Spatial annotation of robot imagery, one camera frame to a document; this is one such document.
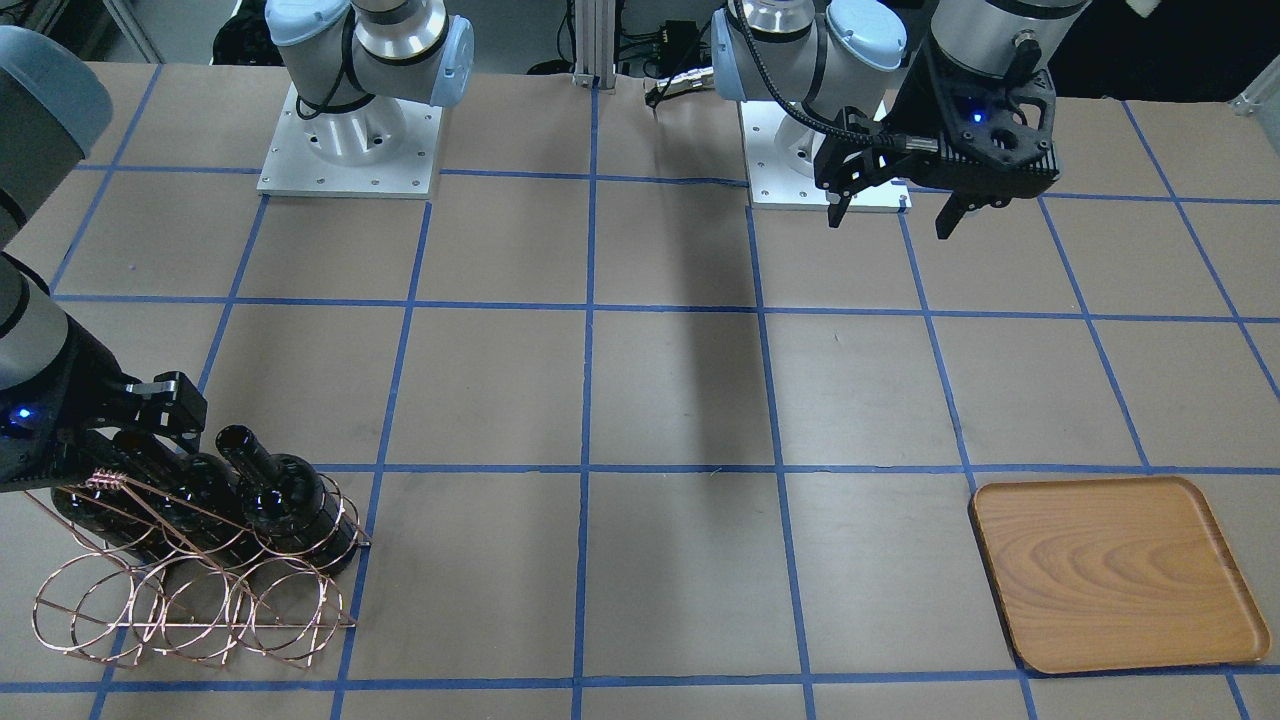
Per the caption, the copper wire bottle basket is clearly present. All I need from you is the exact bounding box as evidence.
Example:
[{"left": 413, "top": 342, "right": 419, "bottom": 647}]
[{"left": 29, "top": 498, "right": 357, "bottom": 670}]

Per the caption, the black braided cable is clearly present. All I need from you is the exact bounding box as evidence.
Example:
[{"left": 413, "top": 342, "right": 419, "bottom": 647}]
[{"left": 728, "top": 0, "right": 941, "bottom": 152}]

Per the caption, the wooden tray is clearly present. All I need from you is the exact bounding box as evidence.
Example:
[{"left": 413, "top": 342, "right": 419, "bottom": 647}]
[{"left": 970, "top": 477, "right": 1274, "bottom": 675}]

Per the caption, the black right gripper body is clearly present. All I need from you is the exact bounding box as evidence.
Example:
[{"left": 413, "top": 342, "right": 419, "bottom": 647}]
[{"left": 1, "top": 322, "right": 209, "bottom": 492}]

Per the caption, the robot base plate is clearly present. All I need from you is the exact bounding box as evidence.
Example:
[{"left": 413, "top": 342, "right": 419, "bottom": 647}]
[
  {"left": 256, "top": 87, "right": 445, "bottom": 201},
  {"left": 739, "top": 95, "right": 913, "bottom": 213}
]

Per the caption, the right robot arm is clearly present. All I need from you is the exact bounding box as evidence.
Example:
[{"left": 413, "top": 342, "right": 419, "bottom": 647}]
[{"left": 3, "top": 26, "right": 297, "bottom": 492}]

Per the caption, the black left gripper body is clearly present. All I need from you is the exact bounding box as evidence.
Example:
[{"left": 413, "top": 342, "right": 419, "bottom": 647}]
[{"left": 815, "top": 40, "right": 1061, "bottom": 201}]

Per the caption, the dark wine bottle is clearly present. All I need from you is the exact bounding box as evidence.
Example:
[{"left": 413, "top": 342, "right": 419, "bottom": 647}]
[
  {"left": 215, "top": 424, "right": 358, "bottom": 577},
  {"left": 146, "top": 445, "right": 266, "bottom": 574},
  {"left": 49, "top": 430, "right": 195, "bottom": 568}
]

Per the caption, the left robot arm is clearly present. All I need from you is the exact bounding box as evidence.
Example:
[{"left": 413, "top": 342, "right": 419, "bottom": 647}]
[{"left": 710, "top": 1, "right": 1085, "bottom": 240}]

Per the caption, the aluminium frame post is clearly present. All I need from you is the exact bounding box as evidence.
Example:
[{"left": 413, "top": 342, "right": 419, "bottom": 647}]
[{"left": 570, "top": 0, "right": 620, "bottom": 94}]

